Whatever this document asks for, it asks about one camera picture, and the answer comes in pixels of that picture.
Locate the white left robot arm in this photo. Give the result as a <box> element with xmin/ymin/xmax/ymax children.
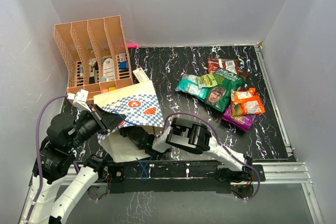
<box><xmin>19</xmin><ymin>104</ymin><xmax>126</xmax><ymax>223</ymax></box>

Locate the white label bottle in organizer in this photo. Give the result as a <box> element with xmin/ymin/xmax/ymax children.
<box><xmin>103</xmin><ymin>57</ymin><xmax>115</xmax><ymax>81</ymax></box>

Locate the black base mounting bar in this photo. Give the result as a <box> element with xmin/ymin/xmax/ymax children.
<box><xmin>108</xmin><ymin>161</ymin><xmax>266</xmax><ymax>196</ymax></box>

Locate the purple snack bag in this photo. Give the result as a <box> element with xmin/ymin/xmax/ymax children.
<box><xmin>222</xmin><ymin>105</ymin><xmax>258</xmax><ymax>133</ymax></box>

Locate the orange plastic file organizer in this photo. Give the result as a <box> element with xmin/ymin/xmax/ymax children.
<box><xmin>54</xmin><ymin>16</ymin><xmax>133</xmax><ymax>102</ymax></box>

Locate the small white red box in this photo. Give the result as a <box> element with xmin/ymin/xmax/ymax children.
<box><xmin>132</xmin><ymin>68</ymin><xmax>150</xmax><ymax>83</ymax></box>

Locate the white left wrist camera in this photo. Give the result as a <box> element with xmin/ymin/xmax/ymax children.
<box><xmin>67</xmin><ymin>89</ymin><xmax>90</xmax><ymax>112</ymax></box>

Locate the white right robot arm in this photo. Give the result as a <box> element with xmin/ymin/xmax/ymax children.
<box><xmin>120</xmin><ymin>118</ymin><xmax>253</xmax><ymax>183</ymax></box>

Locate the white tube in organizer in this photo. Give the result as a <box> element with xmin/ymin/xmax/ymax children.
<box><xmin>79</xmin><ymin>65</ymin><xmax>84</xmax><ymax>78</ymax></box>

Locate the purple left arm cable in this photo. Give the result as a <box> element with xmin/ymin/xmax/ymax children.
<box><xmin>25</xmin><ymin>94</ymin><xmax>71</xmax><ymax>223</ymax></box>

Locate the orange snack packet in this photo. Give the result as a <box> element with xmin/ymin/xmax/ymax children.
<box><xmin>231</xmin><ymin>88</ymin><xmax>266</xmax><ymax>116</ymax></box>

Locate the red doritos bag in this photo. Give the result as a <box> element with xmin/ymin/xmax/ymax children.
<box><xmin>207</xmin><ymin>58</ymin><xmax>238</xmax><ymax>74</ymax></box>

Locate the brown kettle chips bag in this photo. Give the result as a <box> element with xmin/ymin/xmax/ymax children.
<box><xmin>236</xmin><ymin>68</ymin><xmax>249</xmax><ymax>81</ymax></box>

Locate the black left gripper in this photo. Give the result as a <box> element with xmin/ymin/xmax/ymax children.
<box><xmin>67</xmin><ymin>102</ymin><xmax>127</xmax><ymax>150</ymax></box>

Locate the teal foxs candy bag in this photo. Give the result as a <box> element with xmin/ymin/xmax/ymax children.
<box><xmin>175</xmin><ymin>73</ymin><xmax>207</xmax><ymax>100</ymax></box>

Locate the blue item in organizer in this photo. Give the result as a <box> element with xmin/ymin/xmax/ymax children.
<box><xmin>119</xmin><ymin>61</ymin><xmax>129</xmax><ymax>70</ymax></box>

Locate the green snack bag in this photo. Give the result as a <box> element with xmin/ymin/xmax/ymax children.
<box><xmin>204</xmin><ymin>68</ymin><xmax>246</xmax><ymax>112</ymax></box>

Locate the yellow green snack packet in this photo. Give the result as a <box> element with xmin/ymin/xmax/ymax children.
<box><xmin>196</xmin><ymin>73</ymin><xmax>218</xmax><ymax>89</ymax></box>

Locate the blue checkered paper bag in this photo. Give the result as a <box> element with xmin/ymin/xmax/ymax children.
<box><xmin>93</xmin><ymin>81</ymin><xmax>164</xmax><ymax>164</ymax></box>

